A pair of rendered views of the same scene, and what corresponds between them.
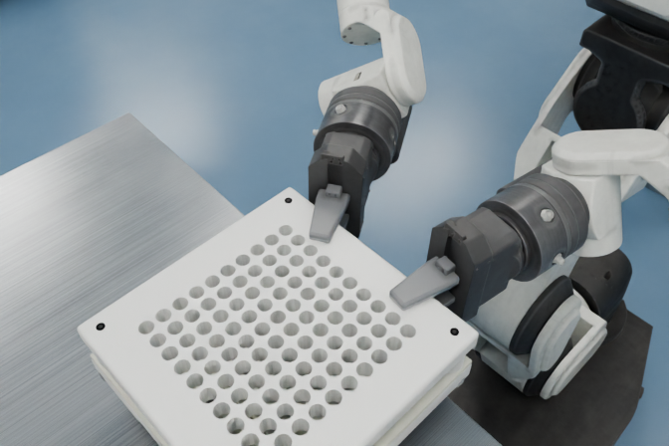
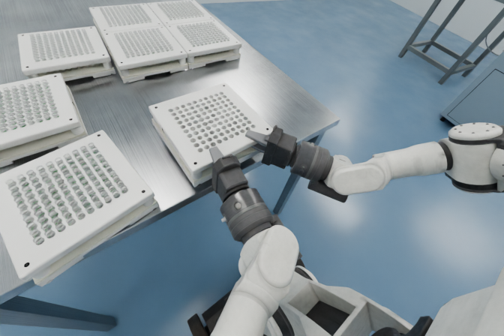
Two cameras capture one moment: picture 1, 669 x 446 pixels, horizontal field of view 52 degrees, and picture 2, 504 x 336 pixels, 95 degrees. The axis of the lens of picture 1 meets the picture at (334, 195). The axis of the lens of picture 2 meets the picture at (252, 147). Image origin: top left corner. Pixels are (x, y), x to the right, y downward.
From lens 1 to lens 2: 0.58 m
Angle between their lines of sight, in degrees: 55
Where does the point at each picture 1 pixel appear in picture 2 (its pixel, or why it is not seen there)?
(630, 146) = (270, 256)
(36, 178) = (304, 97)
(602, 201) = (252, 250)
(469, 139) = not seen: outside the picture
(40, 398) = not seen: hidden behind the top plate
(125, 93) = (430, 186)
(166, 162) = (314, 127)
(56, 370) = not seen: hidden behind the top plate
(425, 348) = (191, 153)
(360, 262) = (234, 143)
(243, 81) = (461, 238)
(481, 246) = (219, 166)
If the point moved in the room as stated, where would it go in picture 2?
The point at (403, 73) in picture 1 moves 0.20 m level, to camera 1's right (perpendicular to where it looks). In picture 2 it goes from (340, 172) to (355, 270)
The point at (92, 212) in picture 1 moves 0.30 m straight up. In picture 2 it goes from (290, 108) to (319, 26)
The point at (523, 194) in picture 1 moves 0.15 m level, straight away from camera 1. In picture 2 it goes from (251, 198) to (323, 238)
